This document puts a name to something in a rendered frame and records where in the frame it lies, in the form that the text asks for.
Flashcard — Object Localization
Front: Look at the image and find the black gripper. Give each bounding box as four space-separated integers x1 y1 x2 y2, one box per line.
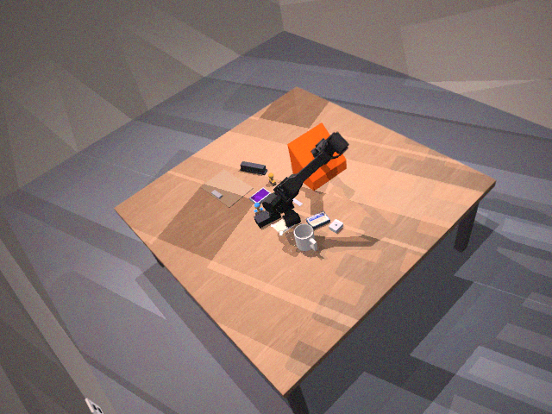
280 200 301 227

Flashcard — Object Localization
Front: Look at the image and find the white card taped to table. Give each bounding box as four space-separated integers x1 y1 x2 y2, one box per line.
271 218 296 235

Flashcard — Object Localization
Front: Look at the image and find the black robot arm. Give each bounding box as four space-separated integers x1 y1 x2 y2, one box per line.
262 131 349 218

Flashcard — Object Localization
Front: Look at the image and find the white mug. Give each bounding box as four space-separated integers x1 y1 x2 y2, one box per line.
294 223 317 251

